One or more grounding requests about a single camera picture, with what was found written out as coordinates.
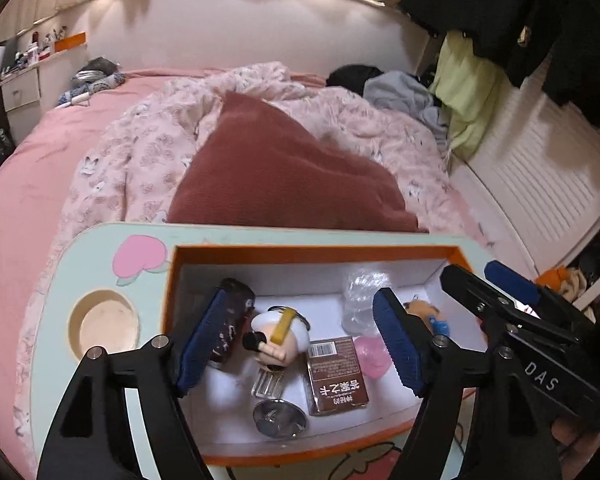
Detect pink floral quilt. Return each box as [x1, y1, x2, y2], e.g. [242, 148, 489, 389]
[12, 61, 481, 461]

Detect orange cardboard box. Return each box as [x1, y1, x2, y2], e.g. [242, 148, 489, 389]
[162, 242, 498, 466]

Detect pink bed sheet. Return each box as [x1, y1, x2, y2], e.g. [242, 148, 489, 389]
[0, 67, 326, 466]

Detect mint cartoon lap table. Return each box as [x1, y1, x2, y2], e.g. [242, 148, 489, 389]
[27, 222, 501, 480]

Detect cream cloth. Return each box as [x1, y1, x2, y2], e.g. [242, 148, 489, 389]
[555, 267, 590, 307]

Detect white nightstand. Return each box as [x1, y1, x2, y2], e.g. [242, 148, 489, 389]
[0, 57, 43, 113]

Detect grey garment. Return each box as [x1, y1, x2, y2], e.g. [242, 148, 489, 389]
[362, 71, 448, 141]

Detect black hanging clothes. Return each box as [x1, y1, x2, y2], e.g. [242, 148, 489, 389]
[397, 0, 600, 126]

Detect black garment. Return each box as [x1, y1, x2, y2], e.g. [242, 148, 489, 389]
[326, 64, 396, 93]

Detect small orange box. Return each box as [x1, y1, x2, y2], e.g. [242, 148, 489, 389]
[54, 31, 87, 53]

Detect clear plastic wrap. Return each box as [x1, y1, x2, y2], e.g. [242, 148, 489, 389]
[340, 267, 393, 336]

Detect blue striped cloth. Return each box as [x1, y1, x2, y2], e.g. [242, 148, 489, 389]
[55, 57, 127, 108]

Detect orange bottle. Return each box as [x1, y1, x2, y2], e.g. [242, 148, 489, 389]
[536, 266, 573, 293]

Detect white curved headboard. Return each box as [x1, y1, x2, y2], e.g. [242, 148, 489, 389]
[85, 0, 433, 88]

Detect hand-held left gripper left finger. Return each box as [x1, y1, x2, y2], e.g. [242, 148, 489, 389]
[36, 286, 228, 480]

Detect brown card box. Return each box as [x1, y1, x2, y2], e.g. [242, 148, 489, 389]
[306, 337, 372, 417]

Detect big-eyed figurine keychain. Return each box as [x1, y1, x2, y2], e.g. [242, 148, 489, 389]
[242, 305, 312, 373]

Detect yellow-green garment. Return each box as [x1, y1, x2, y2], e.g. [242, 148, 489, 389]
[428, 30, 516, 161]

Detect maroon fleece blanket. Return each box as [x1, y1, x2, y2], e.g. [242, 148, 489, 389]
[167, 91, 428, 233]

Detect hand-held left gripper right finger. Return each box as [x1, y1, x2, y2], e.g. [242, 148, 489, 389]
[372, 287, 563, 480]

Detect cluster of small bottles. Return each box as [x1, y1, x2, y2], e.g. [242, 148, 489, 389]
[15, 27, 56, 67]

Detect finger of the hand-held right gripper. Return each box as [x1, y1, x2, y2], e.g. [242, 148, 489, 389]
[484, 260, 598, 333]
[440, 264, 536, 346]

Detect black textured case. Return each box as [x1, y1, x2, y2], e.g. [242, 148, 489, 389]
[207, 277, 257, 368]

